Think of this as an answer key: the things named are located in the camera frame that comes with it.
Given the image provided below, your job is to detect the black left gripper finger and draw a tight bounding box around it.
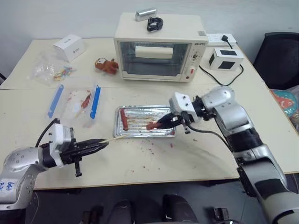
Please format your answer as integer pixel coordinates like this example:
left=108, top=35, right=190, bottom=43
left=78, top=142, right=110, bottom=157
left=77, top=139, right=104, bottom=148

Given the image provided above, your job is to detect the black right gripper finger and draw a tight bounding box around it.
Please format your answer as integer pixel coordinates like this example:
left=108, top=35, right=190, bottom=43
left=156, top=113, right=178, bottom=124
left=158, top=121, right=177, bottom=129

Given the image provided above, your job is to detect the clear bag of colourful bits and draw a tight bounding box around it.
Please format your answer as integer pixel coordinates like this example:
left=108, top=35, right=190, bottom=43
left=26, top=51, right=78, bottom=87

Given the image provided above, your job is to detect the cream toaster oven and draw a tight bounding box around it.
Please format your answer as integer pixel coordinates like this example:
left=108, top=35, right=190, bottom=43
left=114, top=12, right=209, bottom=83

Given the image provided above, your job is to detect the black power plug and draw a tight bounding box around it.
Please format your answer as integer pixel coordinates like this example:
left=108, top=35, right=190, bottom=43
left=221, top=35, right=234, bottom=49

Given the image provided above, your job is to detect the short red sausage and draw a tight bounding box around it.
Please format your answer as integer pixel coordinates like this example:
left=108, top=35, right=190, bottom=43
left=146, top=121, right=162, bottom=130

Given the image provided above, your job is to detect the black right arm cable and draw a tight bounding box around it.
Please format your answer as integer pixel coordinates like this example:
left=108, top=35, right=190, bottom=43
left=186, top=125, right=234, bottom=152

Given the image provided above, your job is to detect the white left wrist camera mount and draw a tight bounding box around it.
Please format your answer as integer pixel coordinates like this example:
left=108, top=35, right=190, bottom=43
left=48, top=124, right=76, bottom=168

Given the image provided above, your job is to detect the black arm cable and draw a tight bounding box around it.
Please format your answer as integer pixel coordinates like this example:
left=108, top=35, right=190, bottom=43
left=186, top=125, right=234, bottom=152
left=35, top=118, right=60, bottom=148

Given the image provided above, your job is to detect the black office chair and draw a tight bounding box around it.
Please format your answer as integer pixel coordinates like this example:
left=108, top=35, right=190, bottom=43
left=253, top=31, right=299, bottom=91

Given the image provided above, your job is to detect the white cardboard box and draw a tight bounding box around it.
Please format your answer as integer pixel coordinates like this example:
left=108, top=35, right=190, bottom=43
left=52, top=34, right=85, bottom=63

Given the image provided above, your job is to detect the brown plush toy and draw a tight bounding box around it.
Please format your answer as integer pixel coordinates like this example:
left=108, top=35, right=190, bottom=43
left=94, top=57, right=120, bottom=75

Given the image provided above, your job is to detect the long red sausage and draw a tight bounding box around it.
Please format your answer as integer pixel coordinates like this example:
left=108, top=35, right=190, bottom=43
left=120, top=109, right=129, bottom=131

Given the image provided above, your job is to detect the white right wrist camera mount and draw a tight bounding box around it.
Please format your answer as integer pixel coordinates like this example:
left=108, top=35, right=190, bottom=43
left=168, top=92, right=201, bottom=123

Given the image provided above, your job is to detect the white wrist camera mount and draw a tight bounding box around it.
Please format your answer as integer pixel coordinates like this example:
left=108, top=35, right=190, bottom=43
left=48, top=124, right=76, bottom=168
left=168, top=92, right=201, bottom=123

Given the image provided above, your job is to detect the small silver metal device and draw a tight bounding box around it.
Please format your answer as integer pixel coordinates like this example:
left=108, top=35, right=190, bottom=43
left=135, top=7, right=157, bottom=22

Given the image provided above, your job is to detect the white power strip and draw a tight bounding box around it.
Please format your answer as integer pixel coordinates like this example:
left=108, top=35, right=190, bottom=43
left=206, top=33, right=237, bottom=47

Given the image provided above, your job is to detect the silver metal baking tray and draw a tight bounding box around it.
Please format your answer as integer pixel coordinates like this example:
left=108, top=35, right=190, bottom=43
left=113, top=105, right=176, bottom=139

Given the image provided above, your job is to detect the wooden skewer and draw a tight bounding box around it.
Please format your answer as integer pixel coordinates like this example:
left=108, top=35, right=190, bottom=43
left=101, top=134, right=130, bottom=143

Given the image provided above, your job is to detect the clear container with blue clips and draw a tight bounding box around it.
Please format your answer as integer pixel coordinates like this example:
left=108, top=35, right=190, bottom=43
left=44, top=80, right=103, bottom=128

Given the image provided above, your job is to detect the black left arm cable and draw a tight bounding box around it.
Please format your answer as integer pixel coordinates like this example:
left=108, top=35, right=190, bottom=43
left=35, top=118, right=60, bottom=148

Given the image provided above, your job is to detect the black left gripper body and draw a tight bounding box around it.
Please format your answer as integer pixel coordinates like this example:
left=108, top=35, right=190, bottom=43
left=59, top=139, right=83, bottom=178

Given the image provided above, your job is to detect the black power cord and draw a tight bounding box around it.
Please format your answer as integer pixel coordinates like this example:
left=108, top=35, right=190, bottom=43
left=198, top=64, right=244, bottom=86

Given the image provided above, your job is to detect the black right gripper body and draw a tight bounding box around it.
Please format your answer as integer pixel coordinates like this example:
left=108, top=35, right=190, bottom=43
left=171, top=112, right=192, bottom=135

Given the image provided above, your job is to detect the coiled black cable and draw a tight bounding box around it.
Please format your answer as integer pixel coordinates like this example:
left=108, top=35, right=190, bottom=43
left=147, top=17, right=164, bottom=32

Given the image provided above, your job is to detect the skewered red sausage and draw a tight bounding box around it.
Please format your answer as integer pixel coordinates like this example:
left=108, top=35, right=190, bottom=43
left=74, top=92, right=92, bottom=119

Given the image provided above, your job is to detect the colourful fish print bag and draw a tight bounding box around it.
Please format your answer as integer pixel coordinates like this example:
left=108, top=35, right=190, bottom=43
left=269, top=84, right=299, bottom=136

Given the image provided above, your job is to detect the white box with black squares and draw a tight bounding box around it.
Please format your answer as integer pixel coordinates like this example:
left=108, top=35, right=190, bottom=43
left=208, top=48, right=245, bottom=71

